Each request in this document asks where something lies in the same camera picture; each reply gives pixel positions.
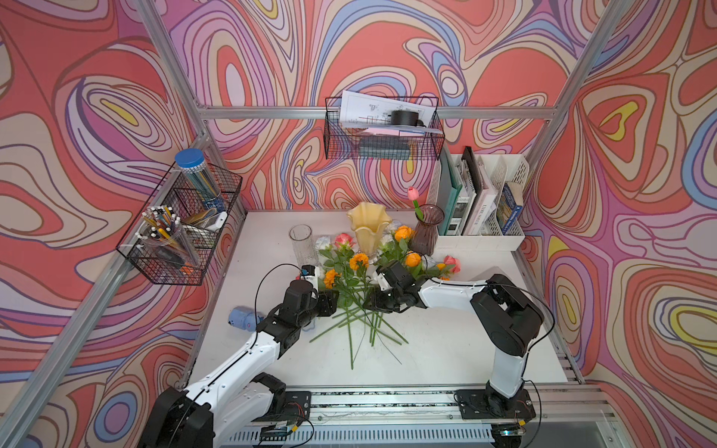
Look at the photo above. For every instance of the purple ribbed glass vase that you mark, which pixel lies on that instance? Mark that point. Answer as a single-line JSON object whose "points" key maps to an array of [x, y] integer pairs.
{"points": [[426, 233]]}

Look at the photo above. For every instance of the blue lid pencil jar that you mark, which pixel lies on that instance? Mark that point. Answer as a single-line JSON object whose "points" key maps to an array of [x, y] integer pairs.
{"points": [[194, 167]]}

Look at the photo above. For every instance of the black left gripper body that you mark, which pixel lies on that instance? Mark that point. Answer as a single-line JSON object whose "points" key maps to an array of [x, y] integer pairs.
{"points": [[320, 306]]}

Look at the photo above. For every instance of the large pink rose flower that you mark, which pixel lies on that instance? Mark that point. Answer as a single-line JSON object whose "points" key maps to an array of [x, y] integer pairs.
{"points": [[451, 265]]}

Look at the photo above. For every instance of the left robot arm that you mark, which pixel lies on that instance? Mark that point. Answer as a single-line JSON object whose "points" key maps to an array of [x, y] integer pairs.
{"points": [[235, 369]]}

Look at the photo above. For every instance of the black wire side basket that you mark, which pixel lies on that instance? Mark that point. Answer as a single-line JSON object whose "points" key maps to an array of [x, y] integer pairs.
{"points": [[204, 227]]}

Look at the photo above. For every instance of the orange rose flower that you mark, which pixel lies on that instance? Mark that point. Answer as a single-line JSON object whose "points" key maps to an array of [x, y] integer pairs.
{"points": [[403, 233], [413, 260]]}

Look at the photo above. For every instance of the blue paperback book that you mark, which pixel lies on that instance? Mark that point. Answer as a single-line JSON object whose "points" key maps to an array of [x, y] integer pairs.
{"points": [[510, 206]]}

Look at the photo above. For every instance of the metal base rail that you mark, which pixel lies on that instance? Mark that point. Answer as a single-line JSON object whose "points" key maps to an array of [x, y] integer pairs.
{"points": [[268, 416]]}

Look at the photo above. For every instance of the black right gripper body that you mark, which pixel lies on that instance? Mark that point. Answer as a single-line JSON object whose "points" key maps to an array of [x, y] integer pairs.
{"points": [[387, 300]]}

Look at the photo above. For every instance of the yellow fluted glass vase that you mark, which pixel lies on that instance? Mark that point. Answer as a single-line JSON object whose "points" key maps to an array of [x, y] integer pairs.
{"points": [[368, 221]]}

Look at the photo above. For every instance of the pen cup with pens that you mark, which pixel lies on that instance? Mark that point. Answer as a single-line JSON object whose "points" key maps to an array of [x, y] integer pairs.
{"points": [[163, 234]]}

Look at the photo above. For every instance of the white pink book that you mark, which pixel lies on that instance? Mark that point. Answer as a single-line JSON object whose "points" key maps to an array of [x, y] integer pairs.
{"points": [[484, 202]]}

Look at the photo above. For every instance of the white rose flower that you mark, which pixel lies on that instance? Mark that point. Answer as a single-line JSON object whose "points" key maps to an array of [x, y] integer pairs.
{"points": [[323, 242]]}

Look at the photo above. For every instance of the pink tulip flower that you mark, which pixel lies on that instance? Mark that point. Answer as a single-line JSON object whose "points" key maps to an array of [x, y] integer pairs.
{"points": [[414, 197]]}

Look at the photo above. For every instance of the black tape roll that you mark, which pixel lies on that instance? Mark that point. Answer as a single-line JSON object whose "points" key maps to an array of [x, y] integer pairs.
{"points": [[403, 117]]}

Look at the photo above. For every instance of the white plastic file organizer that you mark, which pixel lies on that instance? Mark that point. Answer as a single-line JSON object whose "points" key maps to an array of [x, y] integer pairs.
{"points": [[501, 169]]}

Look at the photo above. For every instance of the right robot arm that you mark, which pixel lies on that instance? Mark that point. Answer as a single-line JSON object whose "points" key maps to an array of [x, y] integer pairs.
{"points": [[510, 320]]}

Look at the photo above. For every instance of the orange marigold flower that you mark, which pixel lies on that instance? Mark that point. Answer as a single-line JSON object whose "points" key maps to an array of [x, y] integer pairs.
{"points": [[330, 279], [375, 324]]}

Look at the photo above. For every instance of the black wire wall basket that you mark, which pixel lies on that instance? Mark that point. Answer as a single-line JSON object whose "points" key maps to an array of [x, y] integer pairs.
{"points": [[342, 143]]}

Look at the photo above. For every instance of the white paper sheets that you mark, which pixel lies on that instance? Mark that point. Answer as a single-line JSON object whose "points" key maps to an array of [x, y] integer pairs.
{"points": [[362, 111]]}

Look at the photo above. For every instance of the clear glass vase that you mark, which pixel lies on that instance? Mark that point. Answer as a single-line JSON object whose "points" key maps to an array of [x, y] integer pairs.
{"points": [[303, 244]]}

